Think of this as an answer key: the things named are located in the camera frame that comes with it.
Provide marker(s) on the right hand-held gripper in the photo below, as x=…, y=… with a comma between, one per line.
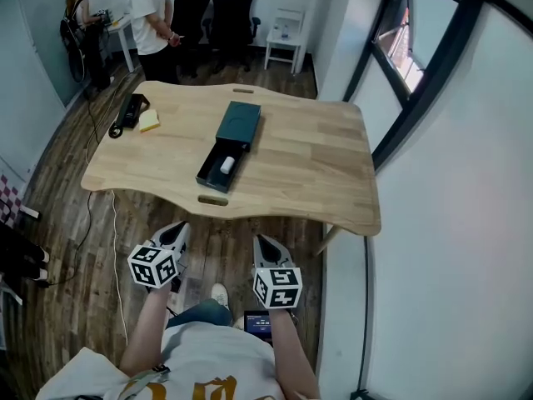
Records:
x=277, y=283

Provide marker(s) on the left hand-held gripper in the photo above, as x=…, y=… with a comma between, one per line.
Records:
x=160, y=248

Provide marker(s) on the white cylindrical item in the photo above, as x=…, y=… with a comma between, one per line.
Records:
x=227, y=165

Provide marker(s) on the dark drawer box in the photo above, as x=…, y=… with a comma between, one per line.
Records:
x=237, y=123

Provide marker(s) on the person's left forearm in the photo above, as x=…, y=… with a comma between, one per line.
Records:
x=143, y=331

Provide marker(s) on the person's right forearm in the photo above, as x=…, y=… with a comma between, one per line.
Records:
x=288, y=348

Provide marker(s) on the black phone with lit screen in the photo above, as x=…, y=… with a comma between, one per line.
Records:
x=258, y=325

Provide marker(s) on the person's white shoe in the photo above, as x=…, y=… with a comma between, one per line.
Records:
x=219, y=294

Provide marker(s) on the wooden table leg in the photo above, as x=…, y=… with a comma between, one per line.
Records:
x=328, y=240

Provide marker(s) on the person's blue jeans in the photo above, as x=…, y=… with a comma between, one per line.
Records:
x=204, y=313

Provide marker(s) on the person's white printed shirt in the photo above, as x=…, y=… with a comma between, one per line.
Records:
x=216, y=356

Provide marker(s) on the yellow notepad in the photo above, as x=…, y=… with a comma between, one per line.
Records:
x=149, y=120

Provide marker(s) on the red white checkered board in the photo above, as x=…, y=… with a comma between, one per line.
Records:
x=9, y=200

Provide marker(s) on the white desk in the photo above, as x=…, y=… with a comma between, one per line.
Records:
x=123, y=25

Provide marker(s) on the black office chair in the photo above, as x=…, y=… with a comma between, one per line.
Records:
x=189, y=19
x=231, y=15

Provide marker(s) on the white side chair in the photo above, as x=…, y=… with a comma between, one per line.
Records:
x=287, y=44

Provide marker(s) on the clear water bottle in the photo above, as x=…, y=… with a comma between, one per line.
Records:
x=285, y=31

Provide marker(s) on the black window frame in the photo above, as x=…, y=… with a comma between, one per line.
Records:
x=441, y=65

